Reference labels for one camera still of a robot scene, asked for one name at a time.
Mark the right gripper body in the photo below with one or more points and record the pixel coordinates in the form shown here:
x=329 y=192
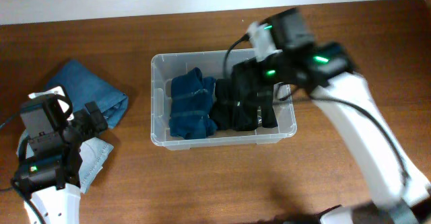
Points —
x=269 y=70

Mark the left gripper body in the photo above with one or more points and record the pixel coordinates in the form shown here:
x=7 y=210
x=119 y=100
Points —
x=93 y=117

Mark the large black taped garment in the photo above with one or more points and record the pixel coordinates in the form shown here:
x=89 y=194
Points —
x=269 y=113

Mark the small black taped garment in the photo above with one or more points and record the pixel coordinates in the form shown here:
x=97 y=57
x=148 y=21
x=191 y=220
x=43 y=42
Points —
x=229 y=112

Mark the teal taped garment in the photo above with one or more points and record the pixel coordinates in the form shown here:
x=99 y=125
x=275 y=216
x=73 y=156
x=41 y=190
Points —
x=192 y=101

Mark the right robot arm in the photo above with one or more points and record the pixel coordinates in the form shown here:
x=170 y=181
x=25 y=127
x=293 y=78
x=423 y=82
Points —
x=286 y=53

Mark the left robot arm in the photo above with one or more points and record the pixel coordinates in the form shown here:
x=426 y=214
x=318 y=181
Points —
x=47 y=178

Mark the light blue folded jeans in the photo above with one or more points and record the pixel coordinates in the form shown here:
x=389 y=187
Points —
x=94 y=153

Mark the dark blue folded jeans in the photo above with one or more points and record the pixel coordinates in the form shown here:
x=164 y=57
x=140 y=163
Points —
x=83 y=86

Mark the clear plastic storage bin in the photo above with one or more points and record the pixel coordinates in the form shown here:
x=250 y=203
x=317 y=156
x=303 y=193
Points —
x=167 y=66

